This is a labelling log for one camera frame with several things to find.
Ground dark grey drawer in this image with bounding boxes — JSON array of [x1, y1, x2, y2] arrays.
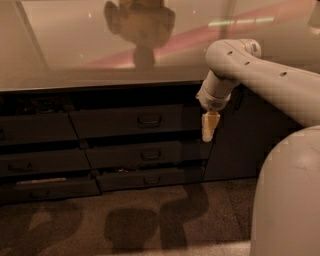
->
[[0, 176, 100, 204], [0, 150, 90, 177], [96, 166, 205, 192], [70, 104, 201, 139], [0, 113, 77, 146], [86, 140, 212, 169]]

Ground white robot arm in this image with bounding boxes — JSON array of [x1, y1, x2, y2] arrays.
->
[[197, 39, 320, 256]]

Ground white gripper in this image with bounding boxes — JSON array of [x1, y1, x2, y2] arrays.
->
[[196, 87, 231, 142]]

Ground dark grey cabinet door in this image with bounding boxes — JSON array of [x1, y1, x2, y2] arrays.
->
[[204, 86, 302, 181]]

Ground dark counter cabinet frame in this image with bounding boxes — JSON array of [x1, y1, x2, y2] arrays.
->
[[0, 79, 304, 206]]

